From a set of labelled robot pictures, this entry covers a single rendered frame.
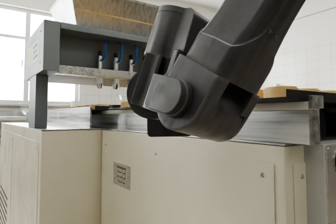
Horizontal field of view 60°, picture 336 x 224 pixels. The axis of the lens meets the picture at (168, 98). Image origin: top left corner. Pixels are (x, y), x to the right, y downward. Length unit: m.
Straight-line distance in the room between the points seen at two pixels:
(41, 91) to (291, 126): 0.82
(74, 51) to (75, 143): 0.33
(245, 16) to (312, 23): 5.19
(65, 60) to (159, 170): 0.56
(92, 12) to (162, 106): 0.89
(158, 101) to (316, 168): 0.30
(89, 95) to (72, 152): 3.52
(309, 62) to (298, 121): 4.90
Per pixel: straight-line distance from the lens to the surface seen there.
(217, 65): 0.24
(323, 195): 0.49
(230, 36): 0.25
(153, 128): 0.42
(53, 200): 1.00
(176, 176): 0.64
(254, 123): 0.49
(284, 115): 0.46
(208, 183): 0.57
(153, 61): 0.32
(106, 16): 1.13
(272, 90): 0.45
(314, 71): 5.27
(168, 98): 0.25
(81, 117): 1.08
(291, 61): 5.52
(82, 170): 1.01
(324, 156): 0.48
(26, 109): 3.81
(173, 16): 0.33
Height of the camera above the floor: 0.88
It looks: 4 degrees up
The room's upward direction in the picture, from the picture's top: straight up
